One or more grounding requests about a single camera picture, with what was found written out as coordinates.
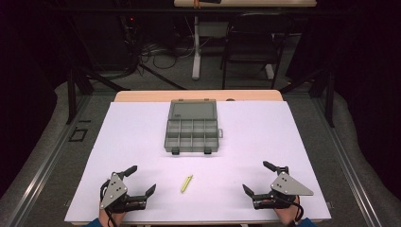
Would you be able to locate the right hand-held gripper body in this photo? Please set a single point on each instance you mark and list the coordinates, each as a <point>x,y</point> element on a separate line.
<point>288,187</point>

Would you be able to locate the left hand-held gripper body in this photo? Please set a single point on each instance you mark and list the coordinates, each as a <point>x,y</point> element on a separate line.
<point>114,190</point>

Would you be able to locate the person's left hand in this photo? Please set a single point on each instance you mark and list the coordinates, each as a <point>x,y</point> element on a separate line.
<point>108,217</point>

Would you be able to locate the person's right hand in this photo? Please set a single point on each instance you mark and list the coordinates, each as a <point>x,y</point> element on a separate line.
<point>287,215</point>

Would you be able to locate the white table mat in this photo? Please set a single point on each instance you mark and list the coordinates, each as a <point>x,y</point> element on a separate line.
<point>252,142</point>

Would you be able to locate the small yellow stick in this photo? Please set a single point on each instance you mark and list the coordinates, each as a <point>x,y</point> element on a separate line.
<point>186,183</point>

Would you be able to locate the short black tape strip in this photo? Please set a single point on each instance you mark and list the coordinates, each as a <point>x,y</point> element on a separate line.
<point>84,121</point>

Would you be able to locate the grey plastic compartment box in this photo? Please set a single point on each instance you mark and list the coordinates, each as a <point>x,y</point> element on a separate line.
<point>192,127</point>

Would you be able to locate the black metal stand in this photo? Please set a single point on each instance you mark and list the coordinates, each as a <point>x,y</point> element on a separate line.
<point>72,94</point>
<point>329,101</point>

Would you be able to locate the wooden table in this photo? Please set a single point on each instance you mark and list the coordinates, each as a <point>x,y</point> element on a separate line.
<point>195,95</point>

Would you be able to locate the black chair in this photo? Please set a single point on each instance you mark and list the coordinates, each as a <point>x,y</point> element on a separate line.
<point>255,41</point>

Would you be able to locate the dark device with red light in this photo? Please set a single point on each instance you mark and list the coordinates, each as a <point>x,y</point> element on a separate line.
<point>131,19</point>

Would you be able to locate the aluminium floor rail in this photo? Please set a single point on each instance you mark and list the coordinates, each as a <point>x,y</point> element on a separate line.
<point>47,164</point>
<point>350,170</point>

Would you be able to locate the white desk frame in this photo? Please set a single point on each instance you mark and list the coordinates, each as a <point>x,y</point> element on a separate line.
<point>196,53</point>

